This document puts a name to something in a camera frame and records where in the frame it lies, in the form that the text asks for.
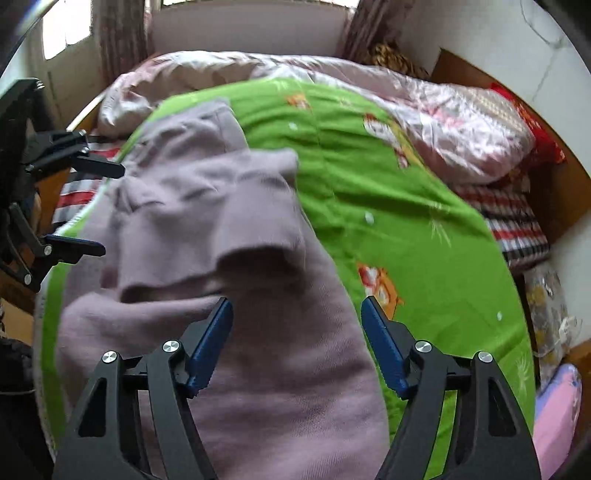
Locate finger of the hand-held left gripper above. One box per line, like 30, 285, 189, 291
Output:
9, 203, 106, 284
25, 130, 126, 180

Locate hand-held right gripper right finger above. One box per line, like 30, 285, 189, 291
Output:
361, 296, 542, 480

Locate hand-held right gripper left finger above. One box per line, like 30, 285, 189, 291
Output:
52, 296, 234, 480

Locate mauve knit pants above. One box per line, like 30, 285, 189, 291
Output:
55, 99, 391, 480

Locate white door with glass pane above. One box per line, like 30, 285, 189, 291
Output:
39, 0, 108, 63

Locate green printed blanket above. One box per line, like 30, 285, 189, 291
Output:
34, 78, 536, 480

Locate dark pink curtain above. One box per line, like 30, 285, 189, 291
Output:
342, 0, 403, 61
99, 0, 154, 85

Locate yellow floral pillow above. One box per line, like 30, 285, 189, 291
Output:
524, 268, 574, 384

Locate red plaid bed sheet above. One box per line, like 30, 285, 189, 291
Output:
53, 136, 552, 268

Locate pink cloth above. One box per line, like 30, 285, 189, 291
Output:
533, 364, 583, 476

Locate bright window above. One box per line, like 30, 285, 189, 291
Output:
161, 0, 361, 10

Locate pink floral quilt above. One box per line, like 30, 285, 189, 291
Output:
98, 51, 536, 185

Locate red patterned pillow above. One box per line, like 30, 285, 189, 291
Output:
489, 83, 566, 164

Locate wooden headboard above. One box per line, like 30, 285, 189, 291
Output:
431, 48, 591, 245

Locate leopard print cloth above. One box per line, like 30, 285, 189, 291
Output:
365, 41, 431, 80

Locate thin wall cable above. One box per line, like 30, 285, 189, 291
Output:
519, 0, 575, 108

